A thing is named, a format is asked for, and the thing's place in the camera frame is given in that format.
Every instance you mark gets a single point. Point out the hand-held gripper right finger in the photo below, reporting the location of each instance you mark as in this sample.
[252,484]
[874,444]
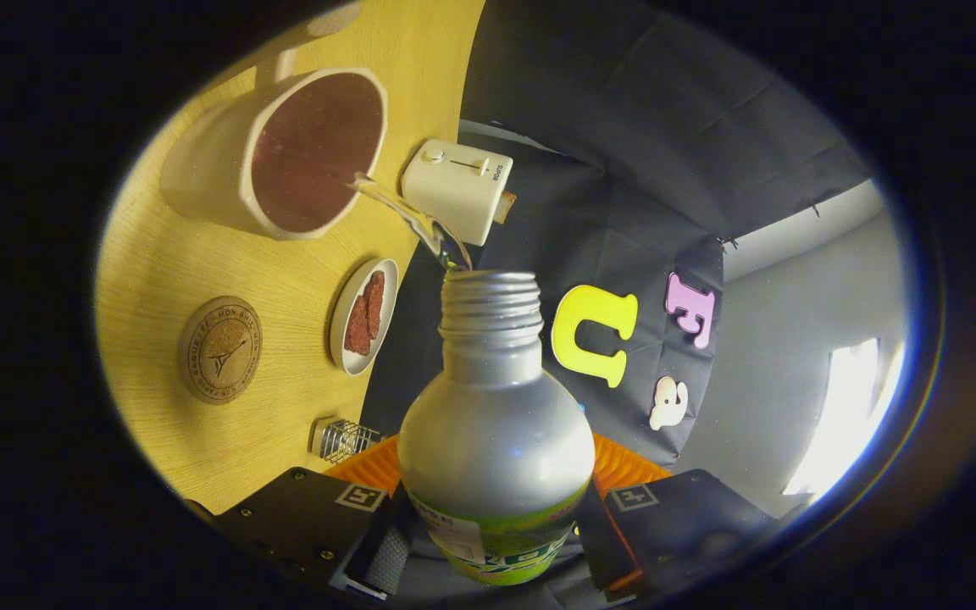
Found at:
[691,517]

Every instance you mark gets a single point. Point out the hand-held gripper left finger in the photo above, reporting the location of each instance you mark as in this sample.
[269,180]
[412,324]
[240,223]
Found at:
[302,517]

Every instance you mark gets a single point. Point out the round cork coaster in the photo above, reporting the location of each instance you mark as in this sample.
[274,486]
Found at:
[219,349]

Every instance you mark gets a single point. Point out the silver juice bottle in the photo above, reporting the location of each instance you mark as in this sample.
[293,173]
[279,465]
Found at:
[496,440]

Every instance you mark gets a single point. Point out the clear juice stream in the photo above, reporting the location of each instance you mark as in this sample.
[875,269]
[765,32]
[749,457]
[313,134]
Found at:
[416,220]

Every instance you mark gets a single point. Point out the white oval plate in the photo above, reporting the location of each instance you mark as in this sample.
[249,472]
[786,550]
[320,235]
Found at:
[344,360]

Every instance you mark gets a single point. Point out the brown meat slice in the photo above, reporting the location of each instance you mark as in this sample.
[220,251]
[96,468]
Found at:
[375,301]
[357,326]

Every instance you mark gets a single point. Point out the wooden table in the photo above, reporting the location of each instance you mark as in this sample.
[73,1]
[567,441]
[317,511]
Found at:
[285,280]

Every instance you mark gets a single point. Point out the black backdrop cloth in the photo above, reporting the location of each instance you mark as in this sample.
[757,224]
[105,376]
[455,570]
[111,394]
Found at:
[623,169]

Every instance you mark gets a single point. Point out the bread slice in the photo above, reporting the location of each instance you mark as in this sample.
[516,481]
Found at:
[508,207]

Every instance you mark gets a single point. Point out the white toaster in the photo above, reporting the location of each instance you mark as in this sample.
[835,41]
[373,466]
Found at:
[454,191]

